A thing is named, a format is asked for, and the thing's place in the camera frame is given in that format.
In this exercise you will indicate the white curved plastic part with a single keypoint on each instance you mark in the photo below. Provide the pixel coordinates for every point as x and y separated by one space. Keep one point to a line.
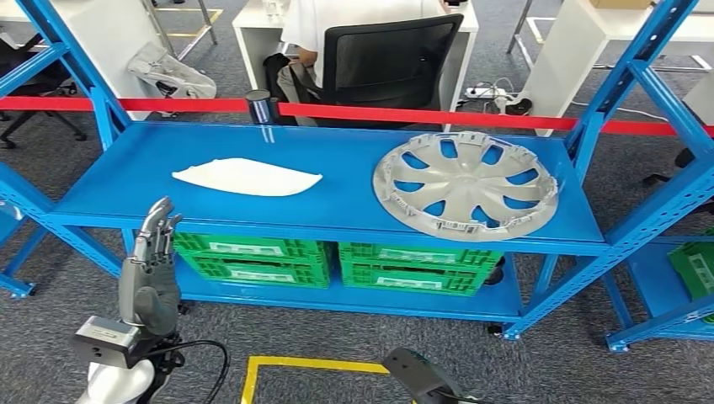
245 177

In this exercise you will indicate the dark stanchion post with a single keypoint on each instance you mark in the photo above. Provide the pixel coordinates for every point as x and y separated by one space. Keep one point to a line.
259 106

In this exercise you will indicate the red barrier belt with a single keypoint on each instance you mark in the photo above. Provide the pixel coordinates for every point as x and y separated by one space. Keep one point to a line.
167 104
390 115

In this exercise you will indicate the grey backpack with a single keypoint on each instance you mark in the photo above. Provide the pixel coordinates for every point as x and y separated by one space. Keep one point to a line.
167 72

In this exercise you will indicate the blue metal shelf rack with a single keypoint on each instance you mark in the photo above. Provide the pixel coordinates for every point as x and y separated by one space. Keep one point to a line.
17 287
652 279
334 162

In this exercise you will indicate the cardboard box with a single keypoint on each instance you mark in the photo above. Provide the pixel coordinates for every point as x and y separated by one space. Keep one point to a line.
619 3

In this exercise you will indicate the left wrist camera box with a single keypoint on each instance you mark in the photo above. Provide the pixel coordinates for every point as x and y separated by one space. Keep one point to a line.
103 340

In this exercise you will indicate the black backpack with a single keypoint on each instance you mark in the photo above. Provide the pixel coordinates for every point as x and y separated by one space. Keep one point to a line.
274 78

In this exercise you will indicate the black mesh office chair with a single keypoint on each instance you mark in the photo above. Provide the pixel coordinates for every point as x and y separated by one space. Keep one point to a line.
385 61

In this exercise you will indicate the white power strip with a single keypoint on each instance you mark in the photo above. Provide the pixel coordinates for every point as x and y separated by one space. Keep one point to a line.
485 93

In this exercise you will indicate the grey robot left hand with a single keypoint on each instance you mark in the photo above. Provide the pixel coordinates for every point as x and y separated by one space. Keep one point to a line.
148 295

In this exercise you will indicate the steel table frame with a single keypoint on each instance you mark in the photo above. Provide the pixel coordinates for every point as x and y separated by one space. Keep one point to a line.
519 27
207 22

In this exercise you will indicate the silver wheel hubcap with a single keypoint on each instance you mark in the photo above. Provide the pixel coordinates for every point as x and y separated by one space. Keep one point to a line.
467 181

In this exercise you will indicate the clear plastic bottle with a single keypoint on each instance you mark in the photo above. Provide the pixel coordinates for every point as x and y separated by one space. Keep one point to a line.
274 6

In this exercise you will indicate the black desk item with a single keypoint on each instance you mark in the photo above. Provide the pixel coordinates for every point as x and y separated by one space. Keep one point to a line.
456 3

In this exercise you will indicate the black power adapter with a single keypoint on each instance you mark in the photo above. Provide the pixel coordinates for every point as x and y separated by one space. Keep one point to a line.
521 107

